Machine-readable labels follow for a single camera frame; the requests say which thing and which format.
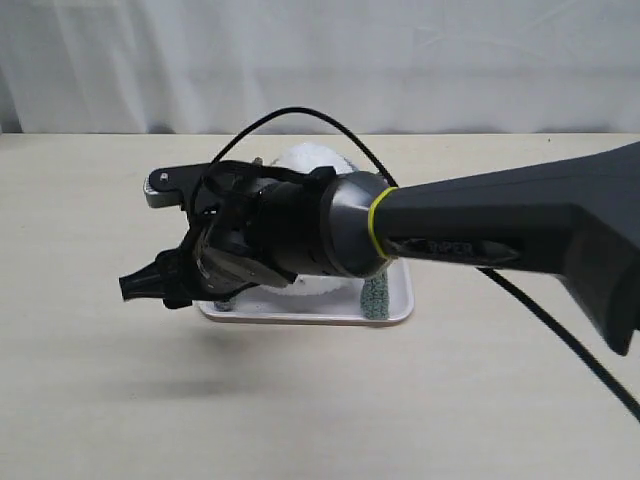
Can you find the white backdrop curtain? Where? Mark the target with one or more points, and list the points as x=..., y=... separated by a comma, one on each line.
x=378, y=66

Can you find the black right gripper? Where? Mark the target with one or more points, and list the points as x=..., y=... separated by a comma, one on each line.
x=258, y=226

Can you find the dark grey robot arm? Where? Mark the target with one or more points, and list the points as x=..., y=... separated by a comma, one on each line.
x=575, y=219

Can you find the white square tray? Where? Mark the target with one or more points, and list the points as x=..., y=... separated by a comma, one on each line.
x=340, y=307

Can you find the white plush snowman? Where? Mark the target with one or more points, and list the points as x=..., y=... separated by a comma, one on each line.
x=304, y=158

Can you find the green fuzzy scarf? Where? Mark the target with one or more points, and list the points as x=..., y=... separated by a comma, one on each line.
x=374, y=297

